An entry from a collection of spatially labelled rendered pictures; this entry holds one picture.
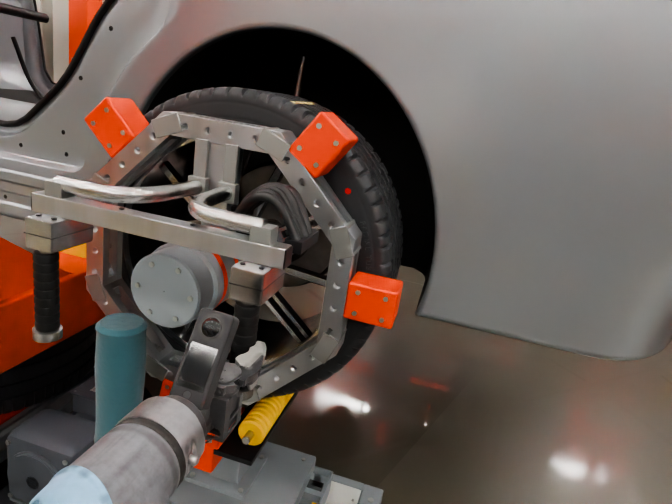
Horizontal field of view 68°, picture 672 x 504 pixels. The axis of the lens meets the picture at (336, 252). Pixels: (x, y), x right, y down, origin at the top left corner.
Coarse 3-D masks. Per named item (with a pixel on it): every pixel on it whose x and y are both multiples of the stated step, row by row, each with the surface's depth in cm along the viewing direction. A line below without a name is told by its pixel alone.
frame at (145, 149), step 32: (160, 128) 90; (192, 128) 89; (224, 128) 87; (256, 128) 86; (128, 160) 93; (288, 160) 90; (320, 192) 85; (320, 224) 87; (352, 224) 89; (96, 256) 101; (352, 256) 87; (96, 288) 102; (128, 288) 108; (320, 320) 92; (160, 352) 105; (288, 352) 101; (320, 352) 93; (256, 384) 98
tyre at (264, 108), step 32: (192, 96) 96; (224, 96) 94; (256, 96) 93; (288, 96) 102; (288, 128) 93; (352, 128) 109; (352, 160) 92; (352, 192) 93; (384, 192) 101; (384, 224) 94; (384, 256) 94; (352, 320) 99; (352, 352) 101; (288, 384) 106
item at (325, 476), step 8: (320, 472) 145; (328, 472) 145; (312, 480) 139; (320, 480) 144; (328, 480) 141; (312, 488) 137; (320, 488) 136; (328, 488) 143; (304, 496) 136; (312, 496) 136; (320, 496) 135
